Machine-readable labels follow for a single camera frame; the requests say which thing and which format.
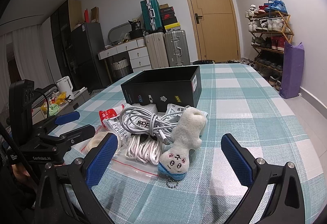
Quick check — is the red white tissue packet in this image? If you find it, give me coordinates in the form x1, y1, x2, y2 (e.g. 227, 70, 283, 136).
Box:
99, 104, 125, 128

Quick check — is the adidas shoelaces plastic bag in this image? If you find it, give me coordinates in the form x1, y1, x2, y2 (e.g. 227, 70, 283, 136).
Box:
81, 130, 164, 185

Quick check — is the white usb cable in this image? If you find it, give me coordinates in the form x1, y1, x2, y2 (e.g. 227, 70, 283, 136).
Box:
119, 106, 180, 147

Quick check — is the white plush toy keychain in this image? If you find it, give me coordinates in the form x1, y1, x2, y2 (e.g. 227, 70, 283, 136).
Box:
158, 107, 207, 181

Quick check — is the white medicine sachet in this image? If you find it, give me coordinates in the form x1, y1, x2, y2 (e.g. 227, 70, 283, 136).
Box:
162, 103, 207, 123
106, 116, 131, 141

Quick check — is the person's left hand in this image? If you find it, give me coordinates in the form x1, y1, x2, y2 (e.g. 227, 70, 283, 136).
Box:
12, 164, 30, 181

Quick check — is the grey low cabinet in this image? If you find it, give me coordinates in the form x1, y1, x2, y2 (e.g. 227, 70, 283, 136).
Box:
32, 87, 90, 124

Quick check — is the white electric kettle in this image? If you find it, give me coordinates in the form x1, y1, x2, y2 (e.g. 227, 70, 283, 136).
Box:
56, 76, 74, 100

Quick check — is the dark refrigerator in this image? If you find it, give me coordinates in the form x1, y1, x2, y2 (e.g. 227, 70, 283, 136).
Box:
72, 23, 110, 92

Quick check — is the teal checkered tablecloth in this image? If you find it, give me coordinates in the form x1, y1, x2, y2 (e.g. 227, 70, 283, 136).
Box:
48, 62, 319, 224

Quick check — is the woven laundry basket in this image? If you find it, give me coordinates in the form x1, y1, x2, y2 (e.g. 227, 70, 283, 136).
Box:
110, 58, 132, 80

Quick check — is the white drawer desk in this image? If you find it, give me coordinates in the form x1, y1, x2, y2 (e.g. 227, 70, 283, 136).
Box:
97, 37, 152, 83

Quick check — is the oval mirror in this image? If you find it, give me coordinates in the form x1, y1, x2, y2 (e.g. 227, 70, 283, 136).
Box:
108, 22, 131, 45

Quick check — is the tall wooden cabinet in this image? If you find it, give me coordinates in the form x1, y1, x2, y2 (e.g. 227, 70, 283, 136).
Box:
50, 0, 84, 89

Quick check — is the black open cardboard box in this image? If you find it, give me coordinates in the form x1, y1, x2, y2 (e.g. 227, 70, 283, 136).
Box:
121, 66, 202, 112

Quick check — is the beige suitcase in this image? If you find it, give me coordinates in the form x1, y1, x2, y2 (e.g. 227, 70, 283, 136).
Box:
145, 32, 169, 68

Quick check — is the purple fabric bag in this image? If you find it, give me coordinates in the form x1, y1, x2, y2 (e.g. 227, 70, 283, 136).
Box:
279, 42, 305, 99

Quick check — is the silver suitcase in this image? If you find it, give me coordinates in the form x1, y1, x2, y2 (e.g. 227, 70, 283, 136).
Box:
164, 30, 190, 67

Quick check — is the teal suitcase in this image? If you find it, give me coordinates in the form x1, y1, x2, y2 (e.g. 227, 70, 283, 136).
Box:
140, 0, 164, 33

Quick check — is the stack of shoe boxes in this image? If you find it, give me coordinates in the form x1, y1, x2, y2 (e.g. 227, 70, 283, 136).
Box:
160, 4, 181, 31

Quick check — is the wooden shoe rack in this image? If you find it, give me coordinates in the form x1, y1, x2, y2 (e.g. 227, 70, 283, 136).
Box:
245, 10, 294, 91

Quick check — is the blue plastic bag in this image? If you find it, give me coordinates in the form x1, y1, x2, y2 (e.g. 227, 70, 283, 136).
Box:
264, 0, 288, 14

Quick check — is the wooden door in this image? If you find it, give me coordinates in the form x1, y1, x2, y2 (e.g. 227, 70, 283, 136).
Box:
187, 0, 241, 62

